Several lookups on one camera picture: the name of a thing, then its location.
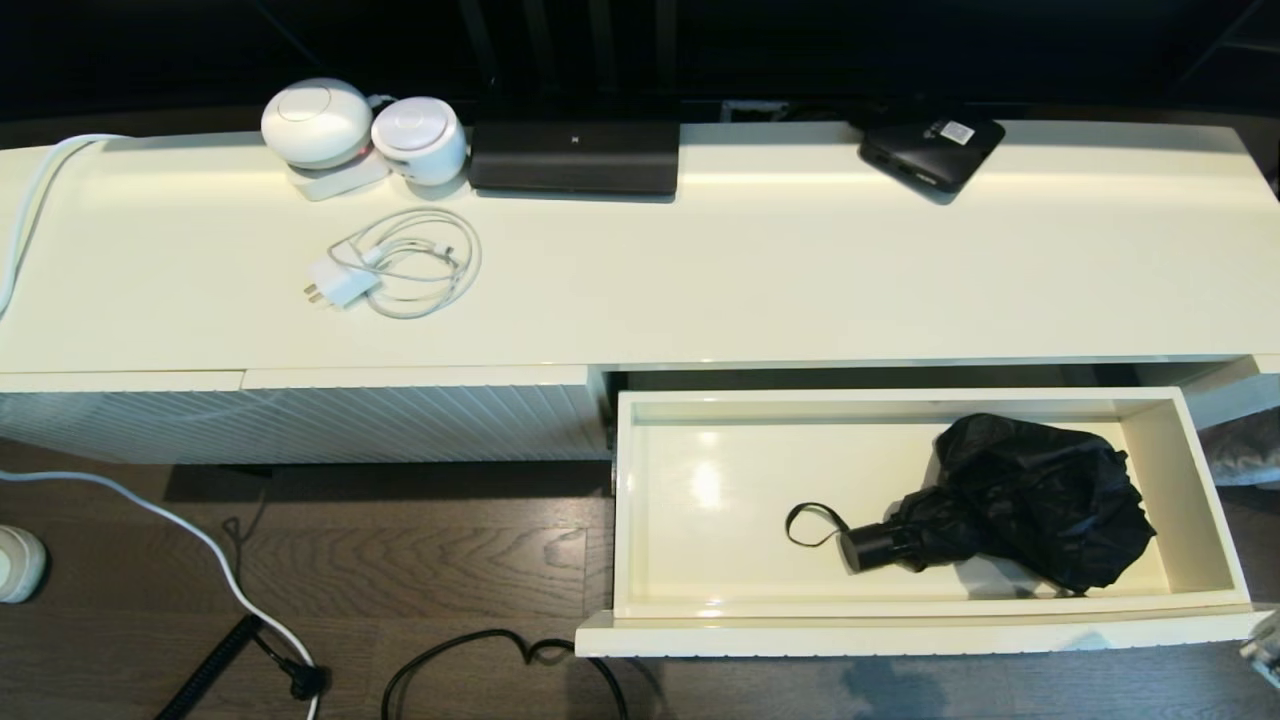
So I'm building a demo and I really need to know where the large white round device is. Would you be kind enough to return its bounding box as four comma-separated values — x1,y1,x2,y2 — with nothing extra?
260,77,374,169

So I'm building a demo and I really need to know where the white flat device base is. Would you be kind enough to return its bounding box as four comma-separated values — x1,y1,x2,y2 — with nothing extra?
285,150,393,201

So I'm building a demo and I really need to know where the black coiled cable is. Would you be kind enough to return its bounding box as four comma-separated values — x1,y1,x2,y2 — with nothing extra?
155,615,263,720

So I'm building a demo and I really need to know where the small white round device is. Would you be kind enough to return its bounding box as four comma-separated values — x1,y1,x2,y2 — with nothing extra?
371,95,469,187

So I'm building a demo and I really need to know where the white charger adapter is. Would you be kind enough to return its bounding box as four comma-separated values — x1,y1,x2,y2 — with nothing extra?
303,255,382,309

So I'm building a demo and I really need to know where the black router with antennas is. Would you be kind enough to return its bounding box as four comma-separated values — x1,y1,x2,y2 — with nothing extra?
455,0,683,202

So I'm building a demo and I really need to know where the black set-top box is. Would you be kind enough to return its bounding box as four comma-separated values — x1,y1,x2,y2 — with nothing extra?
858,115,1008,205

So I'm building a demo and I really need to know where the white fluted drawer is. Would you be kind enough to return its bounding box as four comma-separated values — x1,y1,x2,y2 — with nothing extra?
575,388,1280,661

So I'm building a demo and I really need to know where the black umbrella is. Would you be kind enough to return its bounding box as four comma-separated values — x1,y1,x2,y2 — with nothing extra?
785,413,1158,597

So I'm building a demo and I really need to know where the grey fluffy rug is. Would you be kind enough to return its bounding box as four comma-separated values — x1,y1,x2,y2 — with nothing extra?
1200,408,1280,488

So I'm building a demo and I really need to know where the white round floor object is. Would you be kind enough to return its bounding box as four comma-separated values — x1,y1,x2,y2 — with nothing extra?
0,525,48,604

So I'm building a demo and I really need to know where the white coiled charger cable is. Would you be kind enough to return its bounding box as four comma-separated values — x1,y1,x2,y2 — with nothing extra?
328,207,483,320

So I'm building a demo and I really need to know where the black plug with thin cable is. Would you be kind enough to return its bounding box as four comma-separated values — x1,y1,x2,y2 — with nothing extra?
250,630,329,701

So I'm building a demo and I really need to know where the white power cable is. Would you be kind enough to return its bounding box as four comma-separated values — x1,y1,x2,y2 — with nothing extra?
0,132,323,720

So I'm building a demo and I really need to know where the white slatted cabinet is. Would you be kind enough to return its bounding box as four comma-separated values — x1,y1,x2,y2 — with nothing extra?
0,120,1280,467

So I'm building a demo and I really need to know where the black charging cable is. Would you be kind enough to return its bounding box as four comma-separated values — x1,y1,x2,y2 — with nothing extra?
380,628,631,720

